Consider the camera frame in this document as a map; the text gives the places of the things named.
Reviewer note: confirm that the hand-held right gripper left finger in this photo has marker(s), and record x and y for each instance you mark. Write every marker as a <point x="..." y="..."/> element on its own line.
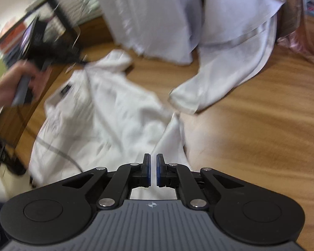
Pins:
<point x="147" y="172"/>

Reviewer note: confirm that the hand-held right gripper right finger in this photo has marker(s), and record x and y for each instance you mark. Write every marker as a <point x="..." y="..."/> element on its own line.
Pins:
<point x="159" y="174"/>

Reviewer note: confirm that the cream t-shirt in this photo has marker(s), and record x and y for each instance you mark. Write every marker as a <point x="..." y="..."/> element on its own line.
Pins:
<point x="107" y="115"/>

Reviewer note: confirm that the white shirt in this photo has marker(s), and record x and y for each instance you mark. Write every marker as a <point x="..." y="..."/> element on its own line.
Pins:
<point x="146" y="13"/>

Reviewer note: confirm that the person's left hand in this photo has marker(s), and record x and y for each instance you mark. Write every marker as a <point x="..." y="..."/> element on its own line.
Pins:
<point x="11" y="78"/>

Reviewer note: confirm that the white satin garment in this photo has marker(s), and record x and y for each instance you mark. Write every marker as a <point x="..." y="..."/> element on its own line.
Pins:
<point x="225" y="78"/>

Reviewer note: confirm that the pink cloth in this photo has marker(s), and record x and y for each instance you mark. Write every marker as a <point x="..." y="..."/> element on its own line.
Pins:
<point x="293" y="13"/>

